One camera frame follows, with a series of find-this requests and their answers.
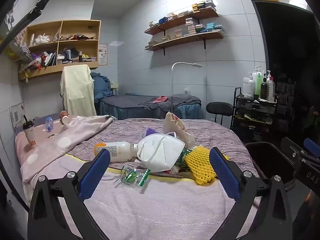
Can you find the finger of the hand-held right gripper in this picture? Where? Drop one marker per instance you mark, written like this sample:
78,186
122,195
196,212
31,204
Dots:
312,147
292,146

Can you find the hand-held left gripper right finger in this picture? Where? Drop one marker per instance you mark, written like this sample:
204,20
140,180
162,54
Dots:
225,172

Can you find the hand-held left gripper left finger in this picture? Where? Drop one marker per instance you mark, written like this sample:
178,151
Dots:
95,172

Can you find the black trash bin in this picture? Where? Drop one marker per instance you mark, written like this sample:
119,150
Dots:
270,160

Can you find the yellow foam fruit net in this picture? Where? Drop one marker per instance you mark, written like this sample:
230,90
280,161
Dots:
197,165

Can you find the white plastic bottle orange cap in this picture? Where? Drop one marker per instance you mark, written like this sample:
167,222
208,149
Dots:
120,151

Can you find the clear green candy wrapper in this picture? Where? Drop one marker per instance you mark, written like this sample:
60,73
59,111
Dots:
132,176

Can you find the green snack packet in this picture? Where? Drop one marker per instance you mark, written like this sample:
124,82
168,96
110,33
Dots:
183,155

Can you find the beige paper bag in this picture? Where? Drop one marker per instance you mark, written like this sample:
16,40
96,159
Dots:
175,127

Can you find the white face mask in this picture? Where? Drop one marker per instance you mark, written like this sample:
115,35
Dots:
160,152

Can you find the person's right forearm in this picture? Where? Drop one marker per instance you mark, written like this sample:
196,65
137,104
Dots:
303,220

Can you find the pink polka dot blanket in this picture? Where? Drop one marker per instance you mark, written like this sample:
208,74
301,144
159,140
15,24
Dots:
75,135

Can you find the dark display rack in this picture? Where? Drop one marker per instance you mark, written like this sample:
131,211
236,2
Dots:
286,97

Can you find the purple striped blanket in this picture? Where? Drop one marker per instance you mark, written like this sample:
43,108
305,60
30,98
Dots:
125,132

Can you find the black metal cart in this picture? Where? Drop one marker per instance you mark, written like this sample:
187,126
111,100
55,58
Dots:
252,115

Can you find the small dark clip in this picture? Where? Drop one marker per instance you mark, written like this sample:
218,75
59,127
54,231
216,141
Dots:
52,135

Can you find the clear bottle red cap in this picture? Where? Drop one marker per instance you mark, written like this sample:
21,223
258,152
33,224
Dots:
270,90

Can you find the small red white bottle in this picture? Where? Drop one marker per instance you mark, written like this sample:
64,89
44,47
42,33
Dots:
65,118

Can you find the black round stool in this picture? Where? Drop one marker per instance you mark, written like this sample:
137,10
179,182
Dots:
219,108

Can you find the dark pump bottle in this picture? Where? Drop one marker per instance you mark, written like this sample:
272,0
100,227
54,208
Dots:
263,88

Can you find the blue water bottle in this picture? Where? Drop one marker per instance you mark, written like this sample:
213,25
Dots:
49,125

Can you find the purple wrapper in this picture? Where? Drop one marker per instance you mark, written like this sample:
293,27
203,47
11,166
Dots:
149,132

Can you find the green bottle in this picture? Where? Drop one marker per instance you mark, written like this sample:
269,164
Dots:
258,85

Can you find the white pump bottle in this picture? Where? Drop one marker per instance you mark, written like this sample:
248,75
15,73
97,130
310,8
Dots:
257,71
248,86

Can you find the drink cup with straw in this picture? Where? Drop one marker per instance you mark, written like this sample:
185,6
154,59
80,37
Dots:
30,135

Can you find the cream cloth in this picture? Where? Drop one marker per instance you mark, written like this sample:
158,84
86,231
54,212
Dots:
77,90

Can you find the blue bedding pile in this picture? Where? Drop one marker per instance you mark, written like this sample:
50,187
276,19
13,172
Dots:
101,87

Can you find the small beige cabinet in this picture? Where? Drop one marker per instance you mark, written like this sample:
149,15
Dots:
115,87

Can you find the red cloth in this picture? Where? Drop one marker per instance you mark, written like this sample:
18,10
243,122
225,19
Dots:
160,99

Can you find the wooden cubby shelf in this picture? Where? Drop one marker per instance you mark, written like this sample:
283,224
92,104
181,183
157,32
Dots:
56,67

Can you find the white floor lamp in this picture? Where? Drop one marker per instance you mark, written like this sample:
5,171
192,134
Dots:
187,64

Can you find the row of small boxes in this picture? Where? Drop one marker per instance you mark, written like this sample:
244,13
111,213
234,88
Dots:
202,6

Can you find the wall poster with code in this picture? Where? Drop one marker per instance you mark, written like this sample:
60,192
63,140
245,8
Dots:
16,115

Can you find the small wall poster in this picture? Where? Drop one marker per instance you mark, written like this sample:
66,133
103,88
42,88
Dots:
103,54

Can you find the wooden wall shelf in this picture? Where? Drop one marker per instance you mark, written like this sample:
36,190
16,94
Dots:
185,39
185,20

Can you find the wooden wall shelves with boxes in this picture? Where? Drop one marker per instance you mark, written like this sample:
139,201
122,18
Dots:
191,26

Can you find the black metal frame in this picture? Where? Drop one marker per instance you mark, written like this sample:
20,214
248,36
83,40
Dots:
30,12

